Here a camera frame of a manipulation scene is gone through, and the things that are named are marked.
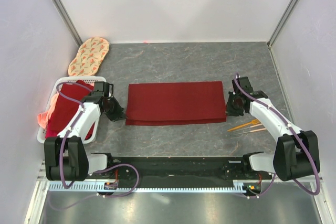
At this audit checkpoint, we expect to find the floral oval placemat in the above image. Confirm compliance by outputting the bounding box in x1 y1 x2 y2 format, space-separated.
68 37 110 76

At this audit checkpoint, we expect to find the red cloth napkin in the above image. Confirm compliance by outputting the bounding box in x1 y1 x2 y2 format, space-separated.
125 81 226 126

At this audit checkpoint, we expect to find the orange plastic fork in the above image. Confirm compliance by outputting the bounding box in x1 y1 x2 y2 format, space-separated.
227 119 260 132

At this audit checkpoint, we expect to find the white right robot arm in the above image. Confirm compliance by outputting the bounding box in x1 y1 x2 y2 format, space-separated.
226 91 320 181

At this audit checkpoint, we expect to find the red cloth in basket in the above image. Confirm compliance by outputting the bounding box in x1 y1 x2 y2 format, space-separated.
45 80 93 138

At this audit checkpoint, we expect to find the white plastic basket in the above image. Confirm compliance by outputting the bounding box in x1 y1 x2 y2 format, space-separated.
37 76 106 143

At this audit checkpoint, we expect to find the white slotted cable duct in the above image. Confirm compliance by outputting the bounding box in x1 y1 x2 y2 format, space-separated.
48 181 247 193

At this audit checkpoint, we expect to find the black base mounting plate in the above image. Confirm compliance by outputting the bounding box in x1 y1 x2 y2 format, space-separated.
91 156 272 187

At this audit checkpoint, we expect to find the salmon pink cloth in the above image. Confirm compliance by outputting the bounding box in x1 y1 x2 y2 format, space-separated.
37 93 59 129

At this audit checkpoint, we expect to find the chopstick with tan handle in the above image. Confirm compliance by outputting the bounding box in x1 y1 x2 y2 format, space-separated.
236 123 263 131

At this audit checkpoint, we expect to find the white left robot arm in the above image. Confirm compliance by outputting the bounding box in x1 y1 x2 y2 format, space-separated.
44 95 125 182

